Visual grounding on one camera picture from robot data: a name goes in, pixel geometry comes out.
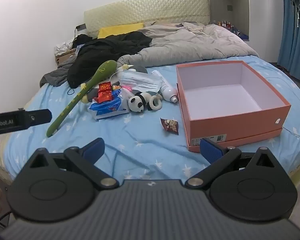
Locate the red foil snack packet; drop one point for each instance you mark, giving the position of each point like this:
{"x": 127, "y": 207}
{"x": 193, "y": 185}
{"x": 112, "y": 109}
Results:
{"x": 105, "y": 92}

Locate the pink cardboard box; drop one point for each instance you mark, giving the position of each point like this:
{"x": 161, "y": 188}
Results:
{"x": 230, "y": 127}

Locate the blue patterned bed sheet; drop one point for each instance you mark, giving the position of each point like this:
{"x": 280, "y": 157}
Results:
{"x": 140, "y": 142}

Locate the black wall charger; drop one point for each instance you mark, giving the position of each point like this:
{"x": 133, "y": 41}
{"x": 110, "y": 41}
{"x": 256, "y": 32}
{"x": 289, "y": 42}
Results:
{"x": 81, "y": 26}

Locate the white spray bottle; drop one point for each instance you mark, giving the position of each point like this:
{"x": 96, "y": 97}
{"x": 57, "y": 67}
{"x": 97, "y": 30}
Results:
{"x": 168, "y": 90}

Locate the blue curtain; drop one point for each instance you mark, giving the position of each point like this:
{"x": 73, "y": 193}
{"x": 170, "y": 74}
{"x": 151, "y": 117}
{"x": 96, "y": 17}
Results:
{"x": 295, "y": 42}

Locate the panda plush toy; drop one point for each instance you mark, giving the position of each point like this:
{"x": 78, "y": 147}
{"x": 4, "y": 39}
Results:
{"x": 137, "y": 103}

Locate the green plush massage stick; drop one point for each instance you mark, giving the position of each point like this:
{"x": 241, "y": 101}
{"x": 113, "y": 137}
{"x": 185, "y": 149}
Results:
{"x": 75, "y": 100}

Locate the grey penguin plush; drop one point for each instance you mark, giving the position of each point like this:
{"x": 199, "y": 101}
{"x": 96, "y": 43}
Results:
{"x": 141, "y": 69}

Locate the grey duvet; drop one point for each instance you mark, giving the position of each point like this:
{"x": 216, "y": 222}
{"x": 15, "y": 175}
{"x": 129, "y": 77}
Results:
{"x": 190, "y": 45}

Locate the row of small bottles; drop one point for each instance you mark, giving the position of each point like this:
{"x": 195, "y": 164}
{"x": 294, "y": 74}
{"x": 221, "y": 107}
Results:
{"x": 226, "y": 25}

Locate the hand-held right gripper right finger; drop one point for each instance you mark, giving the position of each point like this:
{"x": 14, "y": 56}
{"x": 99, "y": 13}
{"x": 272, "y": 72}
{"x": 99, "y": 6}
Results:
{"x": 210, "y": 150}

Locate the grey cloth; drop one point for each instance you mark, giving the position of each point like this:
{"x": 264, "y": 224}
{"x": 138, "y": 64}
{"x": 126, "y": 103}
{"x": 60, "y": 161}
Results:
{"x": 55, "y": 76}

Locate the pink small toy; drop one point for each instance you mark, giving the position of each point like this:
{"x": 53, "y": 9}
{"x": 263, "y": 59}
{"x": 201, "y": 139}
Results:
{"x": 127, "y": 89}

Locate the dark wall switch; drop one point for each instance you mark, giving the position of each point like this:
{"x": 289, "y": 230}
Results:
{"x": 230, "y": 7}

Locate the black clothing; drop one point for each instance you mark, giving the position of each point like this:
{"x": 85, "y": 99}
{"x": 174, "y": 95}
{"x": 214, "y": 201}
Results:
{"x": 102, "y": 50}

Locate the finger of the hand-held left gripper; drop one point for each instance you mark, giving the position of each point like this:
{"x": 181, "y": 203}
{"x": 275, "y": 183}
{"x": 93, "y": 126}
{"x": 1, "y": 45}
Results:
{"x": 40, "y": 118}

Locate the white crumpled cloth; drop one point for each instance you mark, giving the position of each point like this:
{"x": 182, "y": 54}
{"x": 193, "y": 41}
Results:
{"x": 63, "y": 46}

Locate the brown snack packet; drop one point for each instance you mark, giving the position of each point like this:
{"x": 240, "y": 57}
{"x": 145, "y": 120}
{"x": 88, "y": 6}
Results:
{"x": 170, "y": 126}

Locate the yellow pillow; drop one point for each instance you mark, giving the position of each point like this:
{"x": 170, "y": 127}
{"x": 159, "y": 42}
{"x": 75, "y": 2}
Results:
{"x": 115, "y": 30}

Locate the cream quilted headboard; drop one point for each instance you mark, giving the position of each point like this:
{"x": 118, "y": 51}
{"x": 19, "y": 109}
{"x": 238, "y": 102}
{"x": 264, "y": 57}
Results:
{"x": 145, "y": 10}

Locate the blue tissue pack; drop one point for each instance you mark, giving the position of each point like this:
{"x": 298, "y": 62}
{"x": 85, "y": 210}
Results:
{"x": 107, "y": 108}

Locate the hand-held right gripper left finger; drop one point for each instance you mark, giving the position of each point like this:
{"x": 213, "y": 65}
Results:
{"x": 95, "y": 148}

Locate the brown cardboard box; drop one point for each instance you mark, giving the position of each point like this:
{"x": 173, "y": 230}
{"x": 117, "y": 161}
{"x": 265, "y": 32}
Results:
{"x": 63, "y": 58}

